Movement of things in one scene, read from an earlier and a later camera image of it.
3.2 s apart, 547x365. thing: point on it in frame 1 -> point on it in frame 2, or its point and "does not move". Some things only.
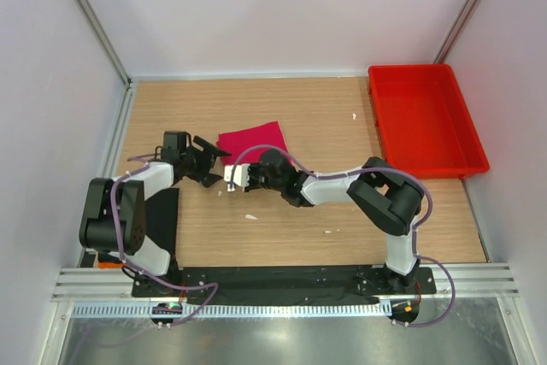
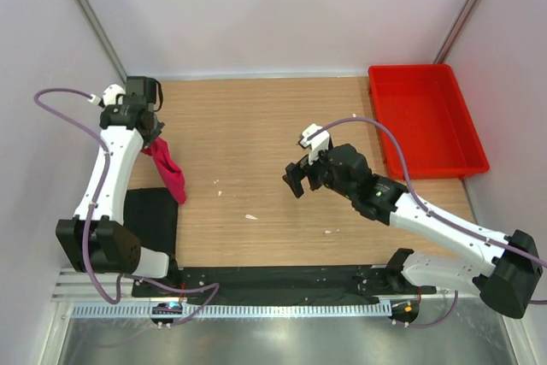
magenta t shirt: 233,143 -> 169,169
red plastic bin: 425,126 does not move
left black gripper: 207,161 -> 154,135
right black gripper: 251,186 -> 300,167
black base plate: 282,285 does not move
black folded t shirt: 161,210 does not move
